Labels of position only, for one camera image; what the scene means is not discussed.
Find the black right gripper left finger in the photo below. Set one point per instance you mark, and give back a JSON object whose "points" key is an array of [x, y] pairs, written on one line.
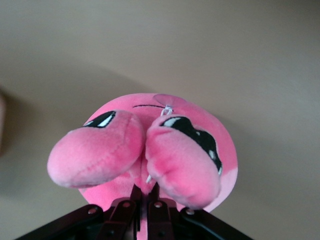
{"points": [[125, 215]]}

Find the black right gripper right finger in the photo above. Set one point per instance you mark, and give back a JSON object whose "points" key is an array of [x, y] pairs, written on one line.
{"points": [[157, 217]]}

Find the pink plush toy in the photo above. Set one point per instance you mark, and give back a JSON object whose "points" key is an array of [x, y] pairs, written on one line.
{"points": [[175, 155]]}

